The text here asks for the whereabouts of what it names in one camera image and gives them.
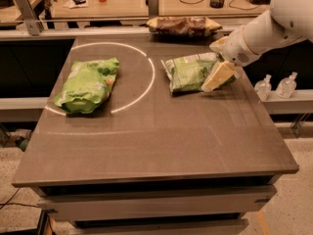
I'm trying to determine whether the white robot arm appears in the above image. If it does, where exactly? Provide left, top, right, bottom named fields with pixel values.
left=201, top=0, right=313, bottom=92

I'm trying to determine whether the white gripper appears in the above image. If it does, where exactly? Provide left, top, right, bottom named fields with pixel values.
left=201, top=28, right=260, bottom=92

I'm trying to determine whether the metal bracket post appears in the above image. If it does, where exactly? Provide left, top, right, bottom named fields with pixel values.
left=15, top=0, right=43, bottom=36
left=146, top=0, right=158, bottom=18

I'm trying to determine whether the green jalapeno chip bag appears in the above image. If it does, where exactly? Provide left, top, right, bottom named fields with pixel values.
left=161, top=52, right=239, bottom=93

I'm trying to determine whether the metal bracket post middle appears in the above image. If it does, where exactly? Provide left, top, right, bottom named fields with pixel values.
left=146, top=0, right=158, bottom=18

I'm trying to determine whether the black mesh pen holder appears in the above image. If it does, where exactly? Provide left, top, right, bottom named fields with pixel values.
left=209, top=0, right=225, bottom=9

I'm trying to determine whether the metal bracket post left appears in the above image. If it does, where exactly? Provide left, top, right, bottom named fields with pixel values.
left=15, top=0, right=43, bottom=36

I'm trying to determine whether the grey table drawer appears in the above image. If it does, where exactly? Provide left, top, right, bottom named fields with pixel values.
left=39, top=185, right=276, bottom=222

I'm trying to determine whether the brown chip bag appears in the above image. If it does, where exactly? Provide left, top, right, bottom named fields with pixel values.
left=147, top=17, right=222, bottom=37

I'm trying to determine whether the clear sanitizer bottle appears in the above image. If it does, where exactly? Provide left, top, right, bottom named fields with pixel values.
left=254, top=74, right=272, bottom=101
left=276, top=71, right=297, bottom=99

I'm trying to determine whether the bright green rice chip bag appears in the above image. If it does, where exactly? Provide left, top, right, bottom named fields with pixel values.
left=54, top=58, right=119, bottom=114

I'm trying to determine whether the lower grey drawer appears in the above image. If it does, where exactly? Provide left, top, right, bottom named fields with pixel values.
left=69, top=219, right=248, bottom=235

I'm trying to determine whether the black floor cable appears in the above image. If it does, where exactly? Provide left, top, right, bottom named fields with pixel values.
left=0, top=187, right=41, bottom=212

